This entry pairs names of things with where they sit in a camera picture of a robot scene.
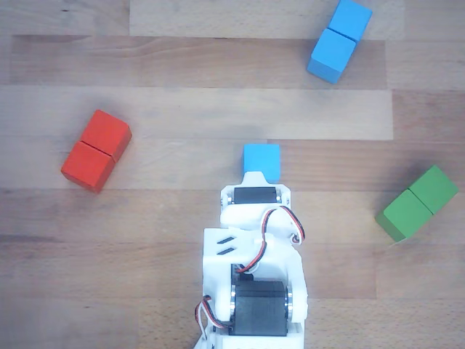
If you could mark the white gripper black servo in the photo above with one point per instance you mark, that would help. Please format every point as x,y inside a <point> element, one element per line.
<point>254,195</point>

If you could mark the small blue cube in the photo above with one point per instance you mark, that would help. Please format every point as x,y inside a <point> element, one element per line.
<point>261,158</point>

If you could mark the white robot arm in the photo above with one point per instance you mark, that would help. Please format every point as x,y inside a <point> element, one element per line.
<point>279,265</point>

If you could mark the long blue block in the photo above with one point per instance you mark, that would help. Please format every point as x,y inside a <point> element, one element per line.
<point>334,51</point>

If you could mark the long red block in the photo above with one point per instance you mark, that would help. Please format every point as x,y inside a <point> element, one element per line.
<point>94,152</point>

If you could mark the long green block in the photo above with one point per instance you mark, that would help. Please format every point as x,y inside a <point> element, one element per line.
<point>414,207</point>

